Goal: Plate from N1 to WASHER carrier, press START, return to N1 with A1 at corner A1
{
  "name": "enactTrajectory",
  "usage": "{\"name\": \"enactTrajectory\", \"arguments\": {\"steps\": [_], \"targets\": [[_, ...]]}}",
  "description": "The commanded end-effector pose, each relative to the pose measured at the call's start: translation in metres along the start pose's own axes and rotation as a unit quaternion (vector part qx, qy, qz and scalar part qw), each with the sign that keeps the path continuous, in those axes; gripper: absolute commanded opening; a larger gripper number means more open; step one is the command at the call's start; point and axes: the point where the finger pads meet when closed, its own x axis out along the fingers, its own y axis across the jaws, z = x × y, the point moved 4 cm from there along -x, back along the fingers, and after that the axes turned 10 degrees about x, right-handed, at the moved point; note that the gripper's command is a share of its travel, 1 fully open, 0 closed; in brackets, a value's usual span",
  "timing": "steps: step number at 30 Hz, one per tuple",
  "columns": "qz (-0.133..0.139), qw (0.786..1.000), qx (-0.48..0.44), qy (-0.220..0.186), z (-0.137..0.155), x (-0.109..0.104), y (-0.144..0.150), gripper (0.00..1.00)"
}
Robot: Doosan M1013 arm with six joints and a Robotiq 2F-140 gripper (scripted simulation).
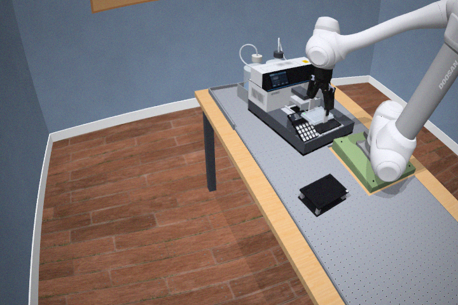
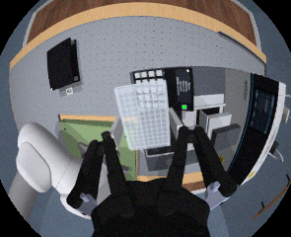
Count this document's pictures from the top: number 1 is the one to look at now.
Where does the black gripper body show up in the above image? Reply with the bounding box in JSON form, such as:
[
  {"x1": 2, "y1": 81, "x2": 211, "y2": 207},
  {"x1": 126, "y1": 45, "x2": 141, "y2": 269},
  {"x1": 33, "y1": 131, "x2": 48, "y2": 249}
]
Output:
[{"x1": 314, "y1": 67, "x2": 333, "y2": 90}]

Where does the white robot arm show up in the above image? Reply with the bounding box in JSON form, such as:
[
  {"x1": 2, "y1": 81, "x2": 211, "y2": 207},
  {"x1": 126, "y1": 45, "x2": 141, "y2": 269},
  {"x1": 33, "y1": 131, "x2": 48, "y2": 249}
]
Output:
[{"x1": 305, "y1": 0, "x2": 458, "y2": 182}]

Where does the grey l-shaped raised edge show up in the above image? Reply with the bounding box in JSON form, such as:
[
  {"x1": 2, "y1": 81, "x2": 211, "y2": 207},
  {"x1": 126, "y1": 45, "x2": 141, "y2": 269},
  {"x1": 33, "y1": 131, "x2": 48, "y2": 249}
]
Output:
[{"x1": 208, "y1": 83, "x2": 237, "y2": 130}]

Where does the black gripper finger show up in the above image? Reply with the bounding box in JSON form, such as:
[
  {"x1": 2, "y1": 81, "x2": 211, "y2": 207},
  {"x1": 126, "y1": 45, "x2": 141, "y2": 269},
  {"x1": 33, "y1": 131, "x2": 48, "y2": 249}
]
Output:
[
  {"x1": 307, "y1": 75, "x2": 319, "y2": 111},
  {"x1": 320, "y1": 83, "x2": 336, "y2": 123}
]

